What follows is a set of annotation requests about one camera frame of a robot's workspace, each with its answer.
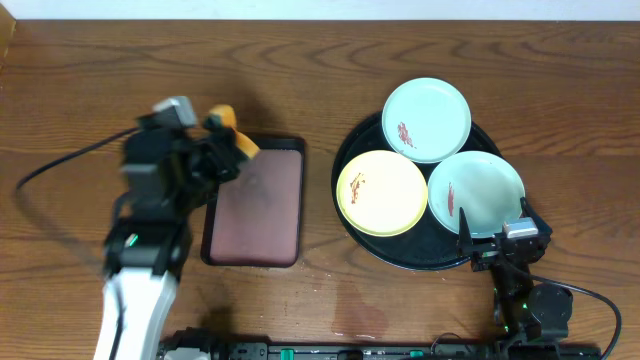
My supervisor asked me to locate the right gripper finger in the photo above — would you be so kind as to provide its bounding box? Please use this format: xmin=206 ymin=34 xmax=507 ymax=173
xmin=520 ymin=197 xmax=552 ymax=245
xmin=456 ymin=207 xmax=473 ymax=256

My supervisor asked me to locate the green and yellow sponge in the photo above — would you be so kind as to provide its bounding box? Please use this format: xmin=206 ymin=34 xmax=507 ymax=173
xmin=208 ymin=104 xmax=260 ymax=159

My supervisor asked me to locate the yellow plate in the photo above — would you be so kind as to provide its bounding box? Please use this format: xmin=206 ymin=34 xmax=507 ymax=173
xmin=335 ymin=150 xmax=428 ymax=237

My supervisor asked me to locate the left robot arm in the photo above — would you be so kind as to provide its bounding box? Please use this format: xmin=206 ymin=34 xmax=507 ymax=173
xmin=94 ymin=127 xmax=256 ymax=359

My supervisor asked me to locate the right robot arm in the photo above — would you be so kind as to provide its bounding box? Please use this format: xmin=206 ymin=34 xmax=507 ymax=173
xmin=457 ymin=198 xmax=573 ymax=359

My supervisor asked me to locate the round black tray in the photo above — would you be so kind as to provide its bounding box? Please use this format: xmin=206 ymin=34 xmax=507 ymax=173
xmin=330 ymin=110 xmax=506 ymax=272

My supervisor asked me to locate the light green plate right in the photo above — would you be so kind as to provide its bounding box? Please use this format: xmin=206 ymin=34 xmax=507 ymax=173
xmin=428 ymin=151 xmax=525 ymax=238

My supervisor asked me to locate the light blue plate top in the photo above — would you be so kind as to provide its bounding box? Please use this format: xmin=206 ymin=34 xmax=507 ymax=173
xmin=381 ymin=78 xmax=472 ymax=164

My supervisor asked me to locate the left black cable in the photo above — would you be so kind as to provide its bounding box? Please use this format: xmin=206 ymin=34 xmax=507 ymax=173
xmin=13 ymin=127 xmax=141 ymax=191

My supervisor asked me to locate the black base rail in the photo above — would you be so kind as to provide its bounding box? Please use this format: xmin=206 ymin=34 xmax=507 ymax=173
xmin=156 ymin=328 xmax=601 ymax=360

